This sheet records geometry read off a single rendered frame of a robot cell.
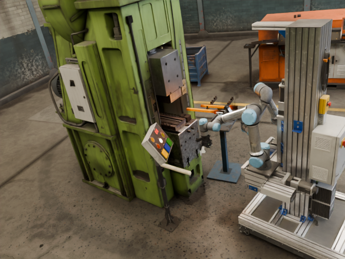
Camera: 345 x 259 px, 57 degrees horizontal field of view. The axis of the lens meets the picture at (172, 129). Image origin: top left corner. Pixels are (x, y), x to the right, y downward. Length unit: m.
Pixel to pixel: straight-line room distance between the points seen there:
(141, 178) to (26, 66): 6.27
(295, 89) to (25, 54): 7.84
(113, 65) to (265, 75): 4.05
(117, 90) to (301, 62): 1.82
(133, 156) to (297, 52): 2.15
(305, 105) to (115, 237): 2.40
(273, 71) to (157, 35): 3.78
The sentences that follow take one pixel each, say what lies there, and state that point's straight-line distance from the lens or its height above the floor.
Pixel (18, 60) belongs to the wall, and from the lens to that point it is 9.31.
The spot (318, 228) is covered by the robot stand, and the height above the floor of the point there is 0.21.
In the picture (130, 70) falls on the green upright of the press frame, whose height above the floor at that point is 1.72.
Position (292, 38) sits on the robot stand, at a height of 1.94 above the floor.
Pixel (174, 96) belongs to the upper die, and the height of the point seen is 1.31.
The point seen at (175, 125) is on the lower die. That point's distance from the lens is 3.47.
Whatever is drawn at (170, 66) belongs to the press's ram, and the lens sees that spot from 3.25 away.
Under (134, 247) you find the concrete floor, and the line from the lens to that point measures 3.57.
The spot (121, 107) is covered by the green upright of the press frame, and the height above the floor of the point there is 1.26.
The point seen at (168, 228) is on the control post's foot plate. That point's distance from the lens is 3.64.
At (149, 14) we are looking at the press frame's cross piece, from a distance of 3.22.
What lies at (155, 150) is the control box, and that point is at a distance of 2.88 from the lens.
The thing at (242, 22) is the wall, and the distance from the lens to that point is 10.80.
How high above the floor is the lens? 2.60
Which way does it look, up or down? 28 degrees down
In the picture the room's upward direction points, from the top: 10 degrees counter-clockwise
